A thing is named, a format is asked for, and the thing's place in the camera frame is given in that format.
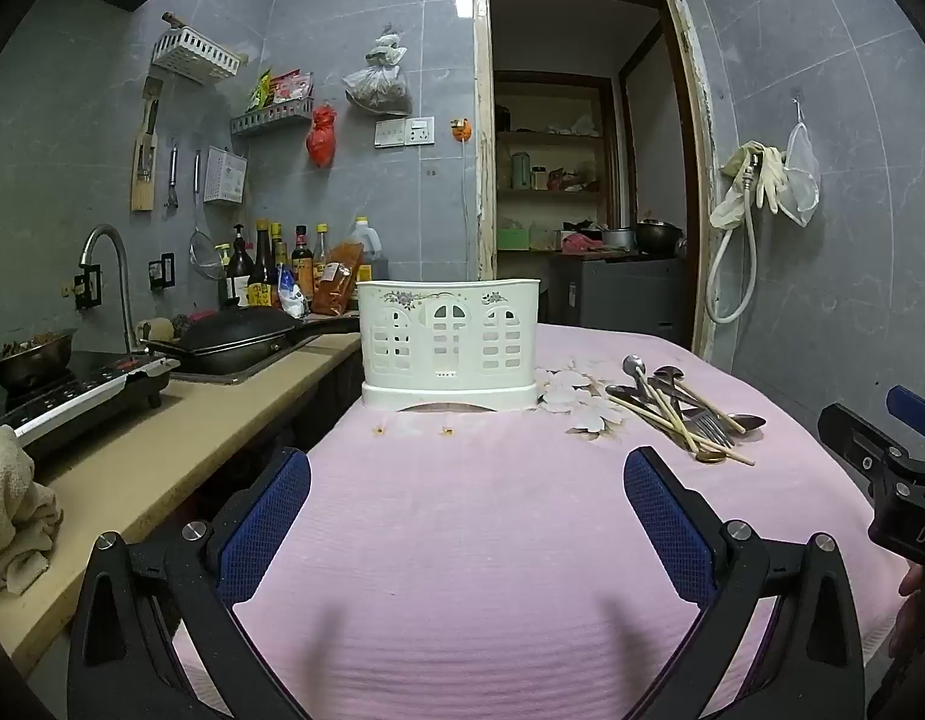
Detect black induction cooker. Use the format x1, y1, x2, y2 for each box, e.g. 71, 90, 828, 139
0, 356, 182, 466

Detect dark soy sauce bottle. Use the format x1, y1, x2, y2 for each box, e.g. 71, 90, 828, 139
247, 219, 278, 308

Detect thin handle steel spoon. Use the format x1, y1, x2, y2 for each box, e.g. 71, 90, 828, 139
652, 366, 704, 410

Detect white cable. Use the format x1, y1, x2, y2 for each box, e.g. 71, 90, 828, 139
460, 139, 482, 282

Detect worn door frame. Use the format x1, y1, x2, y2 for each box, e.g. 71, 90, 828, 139
473, 0, 722, 361

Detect dark pump bottle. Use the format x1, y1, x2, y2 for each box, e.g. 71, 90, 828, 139
226, 223, 255, 307

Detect white rag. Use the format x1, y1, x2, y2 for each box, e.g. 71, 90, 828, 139
708, 142, 764, 230

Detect person's right hand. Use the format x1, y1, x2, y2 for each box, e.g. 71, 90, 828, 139
886, 561, 925, 662

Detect red plastic bag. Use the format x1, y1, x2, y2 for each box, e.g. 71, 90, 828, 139
307, 105, 338, 168

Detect clear plastic bag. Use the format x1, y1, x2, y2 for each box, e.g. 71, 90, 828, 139
343, 30, 413, 117

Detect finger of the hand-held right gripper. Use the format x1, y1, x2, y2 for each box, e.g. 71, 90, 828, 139
817, 401, 909, 501
886, 385, 925, 458

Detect red white snack packet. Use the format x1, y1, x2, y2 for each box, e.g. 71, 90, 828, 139
271, 71, 314, 104

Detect white mesh bag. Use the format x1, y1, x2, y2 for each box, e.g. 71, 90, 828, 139
777, 101, 822, 227

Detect steel pot with food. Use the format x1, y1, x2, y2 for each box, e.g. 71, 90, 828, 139
0, 330, 77, 391

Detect red cap sauce bottle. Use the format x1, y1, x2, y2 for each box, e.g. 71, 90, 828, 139
292, 225, 316, 299

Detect blue white salt bag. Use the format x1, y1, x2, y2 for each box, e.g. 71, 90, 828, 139
277, 265, 311, 318

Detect orange seasoning packet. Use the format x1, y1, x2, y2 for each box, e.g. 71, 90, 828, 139
314, 240, 356, 316

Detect dark metal bowl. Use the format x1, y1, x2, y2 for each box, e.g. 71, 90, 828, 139
633, 220, 684, 256

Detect wooden shelf unit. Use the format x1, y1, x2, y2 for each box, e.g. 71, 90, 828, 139
494, 71, 621, 252

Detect beige kitchen counter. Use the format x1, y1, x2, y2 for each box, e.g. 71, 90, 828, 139
0, 330, 362, 676

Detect black wok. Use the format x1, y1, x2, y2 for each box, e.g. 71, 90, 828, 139
143, 309, 359, 376

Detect beige towel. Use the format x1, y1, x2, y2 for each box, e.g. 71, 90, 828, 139
0, 426, 65, 605

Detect white plastic utensil holder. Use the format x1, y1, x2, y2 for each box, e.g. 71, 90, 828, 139
356, 277, 545, 413

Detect round bowl steel spoon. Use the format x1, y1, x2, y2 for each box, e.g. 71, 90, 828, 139
622, 355, 654, 407

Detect metal wall shelf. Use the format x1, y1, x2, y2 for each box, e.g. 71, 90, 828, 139
230, 99, 315, 137

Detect cream rubber gloves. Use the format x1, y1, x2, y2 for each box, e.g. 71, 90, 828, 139
743, 141, 788, 212

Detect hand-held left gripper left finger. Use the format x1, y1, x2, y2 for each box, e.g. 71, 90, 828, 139
67, 447, 314, 720

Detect grey appliance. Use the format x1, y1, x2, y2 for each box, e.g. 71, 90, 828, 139
548, 255, 689, 346

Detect white wall chopstick box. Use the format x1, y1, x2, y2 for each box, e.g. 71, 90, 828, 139
203, 146, 250, 205

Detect wooden chopstick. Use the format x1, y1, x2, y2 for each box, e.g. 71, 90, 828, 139
633, 369, 699, 455
646, 390, 696, 452
652, 380, 747, 434
608, 392, 756, 464

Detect cooking oil jug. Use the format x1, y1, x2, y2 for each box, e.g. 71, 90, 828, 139
347, 216, 390, 280

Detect steel mesh strainer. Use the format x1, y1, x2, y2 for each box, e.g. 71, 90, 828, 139
188, 148, 227, 271

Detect pink floral tablecloth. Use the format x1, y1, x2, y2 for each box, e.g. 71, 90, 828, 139
173, 322, 925, 720

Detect steel faucet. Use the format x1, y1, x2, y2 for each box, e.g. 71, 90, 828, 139
80, 223, 137, 353

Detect white shower hose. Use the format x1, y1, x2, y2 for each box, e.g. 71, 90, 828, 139
704, 152, 759, 325

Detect wooden knife rack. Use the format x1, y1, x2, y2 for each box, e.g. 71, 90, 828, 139
131, 76, 164, 212

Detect white wall basket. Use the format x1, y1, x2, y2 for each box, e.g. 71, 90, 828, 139
151, 26, 248, 85

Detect steel fork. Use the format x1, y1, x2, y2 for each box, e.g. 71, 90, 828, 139
687, 409, 735, 449

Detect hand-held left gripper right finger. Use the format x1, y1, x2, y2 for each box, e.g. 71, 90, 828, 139
622, 446, 869, 720

